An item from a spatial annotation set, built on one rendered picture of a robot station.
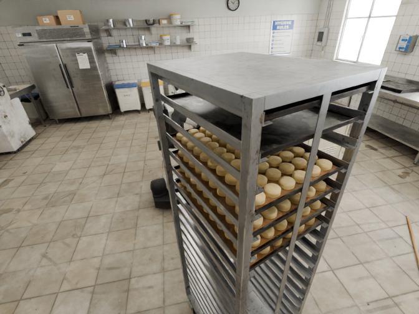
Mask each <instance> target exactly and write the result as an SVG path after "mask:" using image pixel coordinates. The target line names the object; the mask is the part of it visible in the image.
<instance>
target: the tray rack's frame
mask: <svg viewBox="0 0 419 314"><path fill-rule="evenodd" d="M149 68H150V71H151V72H153V73H155V74H157V75H160V76H162V77H165V78H167V79H170V80H172V81H174V82H177V83H179V84H182V85H184V86H186V87H189V88H192V89H193V90H196V91H198V92H201V93H203V94H205V95H208V96H210V97H213V98H215V99H217V100H220V101H222V102H224V103H227V104H229V105H232V106H234V107H236V108H239V109H242V110H243V114H242V131H241V163H240V180H239V212H238V244H237V261H236V278H235V277H234V276H233V274H232V273H231V272H230V270H229V269H228V268H227V267H226V268H227V269H228V270H229V272H230V273H231V275H232V276H233V277H234V279H235V281H236V292H235V309H234V314H246V309H247V311H248V312H249V313H250V314H271V312H270V311H269V310H268V309H267V307H266V306H265V304H263V302H262V301H261V299H260V298H259V297H258V296H257V294H256V293H255V292H254V291H252V292H251V293H249V294H248V295H247V293H248V279H249V266H250V258H251V244H252V237H253V223H254V210H255V202H256V188H257V181H258V167H259V153H260V145H261V132H262V118H263V111H265V110H268V109H272V108H276V107H280V106H283V105H287V104H290V103H294V102H298V101H301V100H305V99H308V98H312V97H316V96H319V95H323V96H322V101H321V105H320V110H319V115H318V118H317V123H316V127H315V132H314V137H313V140H312V146H311V151H310V155H309V160H308V163H307V168H306V173H305V177H304V182H303V185H302V191H301V196H300V200H299V205H298V208H297V213H296V218H295V222H294V227H293V230H292V235H291V241H290V244H289V249H288V253H287V258H286V263H285V266H284V271H283V275H282V280H281V286H280V289H279V294H278V298H277V303H276V308H275V311H274V314H278V313H279V308H280V305H281V300H282V295H283V292H284V287H285V284H286V279H287V275H288V271H289V266H290V263H291V259H292V254H293V251H294V246H295V243H296V238H297V233H298V230H299V225H300V222H301V217H302V212H303V209H304V204H305V201H306V197H307V192H308V188H309V184H310V181H311V176H312V171H313V168H314V163H315V159H316V155H317V150H318V147H319V143H320V138H321V134H322V130H323V127H324V122H325V117H326V114H327V109H328V106H329V101H330V96H331V93H332V92H335V91H338V90H342V89H345V88H349V87H353V86H356V85H360V84H363V83H367V82H372V81H374V80H375V81H378V82H377V86H376V88H375V91H374V92H372V93H362V97H361V99H360V103H359V107H358V110H360V111H363V112H367V115H366V117H365V121H364V122H362V123H359V124H358V123H354V122H353V125H352V129H351V131H350V135H349V136H350V137H352V138H356V139H358V141H357V144H356V147H355V148H354V149H352V150H348V149H345V151H344V154H343V157H342V160H344V161H346V162H348V163H350V165H349V168H348V170H347V171H346V172H344V173H341V172H338V173H337V177H336V179H335V180H336V181H337V182H339V183H341V184H343V185H342V189H341V191H339V192H338V193H334V192H331V195H330V200H332V201H334V202H336V206H335V209H334V210H332V211H330V212H329V211H328V210H326V211H325V214H324V216H325V217H327V218H329V219H330V224H329V226H327V227H326V228H324V227H322V226H321V227H320V231H321V232H322V233H323V234H325V239H324V240H323V241H322V242H321V243H319V242H318V241H316V243H315V244H316V245H317V246H318V247H319V248H320V249H321V250H320V253H319V254H318V255H316V256H315V255H314V254H312V256H311V257H312V258H313V259H314V260H316V261H317V262H316V265H315V266H314V267H313V268H310V267H309V266H308V269H309V270H310V271H311V272H312V273H313V274H312V277H311V278H309V279H307V278H306V277H305V279H306V280H307V281H308V282H309V286H308V287H307V288H306V289H303V288H302V289H303V291H305V292H306V295H305V297H304V298H302V299H301V298H300V297H299V298H300V299H301V300H302V301H303V303H302V305H301V306H300V307H299V308H298V309H300V312H299V314H301V313H302V310H303V308H304V304H305V302H306V299H307V296H308V293H309V290H310V288H311V285H312V281H313V279H314V276H315V273H316V270H317V267H318V264H319V262H320V258H321V256H322V253H323V251H324V247H325V244H326V242H327V238H328V236H329V233H330V230H331V227H332V225H333V222H334V219H335V215H336V213H337V210H338V208H339V204H340V201H341V199H342V196H343V193H344V190H345V187H346V185H347V181H348V179H349V176H350V173H351V170H352V167H353V165H354V161H355V159H356V156H357V153H358V150H359V147H360V144H361V142H362V138H363V136H364V133H365V130H366V127H367V124H368V121H369V119H370V116H371V113H372V110H373V107H374V105H375V101H376V99H377V95H378V93H379V90H380V87H381V84H382V82H383V78H384V76H385V72H386V70H387V67H381V66H374V65H362V64H351V63H345V62H333V61H327V60H316V59H304V58H297V57H286V56H280V55H268V54H257V53H250V52H242V53H240V52H235V53H228V54H218V55H207V56H201V57H190V58H185V59H174V60H163V61H157V62H155V63H150V64H149ZM190 292H191V293H190V294H189V295H188V299H187V302H188V304H189V306H190V309H191V311H192V308H193V309H194V311H195V313H196V314H204V313H203V312H202V310H201V308H200V306H199V304H198V302H197V300H196V298H195V296H194V295H193V292H192V291H191V289H190ZM247 297H248V298H249V299H250V301H251V303H252V304H250V306H248V307H247V308H246V300H247ZM192 312H193V311H192Z"/></svg>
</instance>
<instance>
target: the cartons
mask: <svg viewBox="0 0 419 314"><path fill-rule="evenodd" d="M57 13H58V16H37V19H38V21H39V24H40V26H65V25H81V24H85V21H84V17H83V14H82V11H81V10H61V11H57Z"/></svg>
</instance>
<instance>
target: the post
mask: <svg viewBox="0 0 419 314"><path fill-rule="evenodd" d="M150 63H155V62H147V69H148V76H149V81H150V88H151V91H152V99H153V106H154V109H155V116H156V121H157V128H158V134H159V139H160V146H161V152H162V156H163V164H164V168H165V174H166V181H167V186H168V192H169V197H170V204H171V210H172V214H173V222H174V226H175V232H176V239H177V244H178V251H179V255H180V262H181V269H182V272H183V280H184V284H185V291H186V295H187V296H188V295H189V294H190V293H191V292H190V284H189V279H188V271H187V267H186V259H185V251H184V247H183V238H182V234H181V226H180V218H179V213H178V206H177V201H176V193H175V185H174V180H173V173H172V168H171V160H170V152H169V147H168V140H167V135H166V127H165V119H164V114H163V107H162V102H161V94H160V86H159V81H158V75H157V74H155V73H153V72H151V71H150V68H149V64H150Z"/></svg>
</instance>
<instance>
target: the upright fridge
mask: <svg viewBox="0 0 419 314"><path fill-rule="evenodd" d="M12 30H13V32H14V35H15V36H16V39H17V42H19V44H18V46H19V48H20V51H21V53H22V56H23V58H24V60H25V62H26V65H27V67H28V69H29V71H30V74H31V76H32V79H33V81H34V83H35V85H36V88H37V91H38V92H39V95H40V97H41V100H42V102H43V104H44V106H45V109H46V111H47V114H48V116H49V118H50V120H56V123H57V124H59V123H58V122H59V121H58V119H63V118H75V117H87V116H95V115H109V117H110V119H112V118H111V117H112V116H111V114H112V113H113V112H114V111H116V107H117V105H118V103H117V99H116V96H115V92H114V89H113V84H112V79H111V76H110V72H109V69H108V65H107V60H106V57H105V52H104V48H103V45H102V41H101V38H100V34H99V29H98V26H97V25H95V24H81V25H65V26H35V27H12ZM76 53H80V54H83V53H87V57H88V60H89V65H90V68H87V69H80V67H79V62H78V60H77V56H76Z"/></svg>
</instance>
